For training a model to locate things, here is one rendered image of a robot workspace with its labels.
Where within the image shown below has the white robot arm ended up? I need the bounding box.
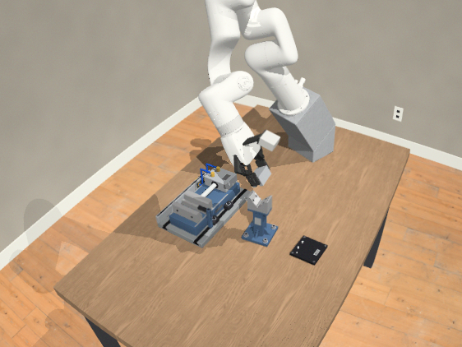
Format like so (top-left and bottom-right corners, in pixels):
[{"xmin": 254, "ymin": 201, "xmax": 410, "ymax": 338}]
[{"xmin": 198, "ymin": 0, "xmax": 309, "ymax": 136}]

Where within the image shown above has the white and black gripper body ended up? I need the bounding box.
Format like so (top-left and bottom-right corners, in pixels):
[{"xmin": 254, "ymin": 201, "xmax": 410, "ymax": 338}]
[{"xmin": 220, "ymin": 122, "xmax": 261, "ymax": 167}]

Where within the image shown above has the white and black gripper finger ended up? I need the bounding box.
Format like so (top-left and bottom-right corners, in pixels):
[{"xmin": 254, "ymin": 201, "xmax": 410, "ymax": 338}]
[
  {"xmin": 254, "ymin": 147, "xmax": 270, "ymax": 169},
  {"xmin": 233, "ymin": 155, "xmax": 261, "ymax": 187}
]

